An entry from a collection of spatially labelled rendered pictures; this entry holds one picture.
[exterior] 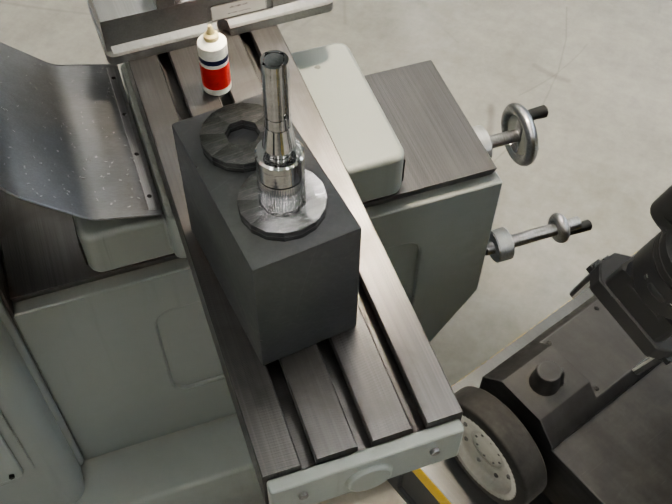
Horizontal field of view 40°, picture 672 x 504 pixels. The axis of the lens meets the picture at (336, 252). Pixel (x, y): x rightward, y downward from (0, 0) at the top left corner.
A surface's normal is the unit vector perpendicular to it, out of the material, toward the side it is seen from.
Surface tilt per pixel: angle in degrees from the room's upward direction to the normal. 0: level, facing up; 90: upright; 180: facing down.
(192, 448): 0
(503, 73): 0
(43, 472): 89
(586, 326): 0
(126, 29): 90
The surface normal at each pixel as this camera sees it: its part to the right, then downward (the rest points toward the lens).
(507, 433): 0.11, -0.43
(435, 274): 0.33, 0.76
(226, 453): 0.01, -0.59
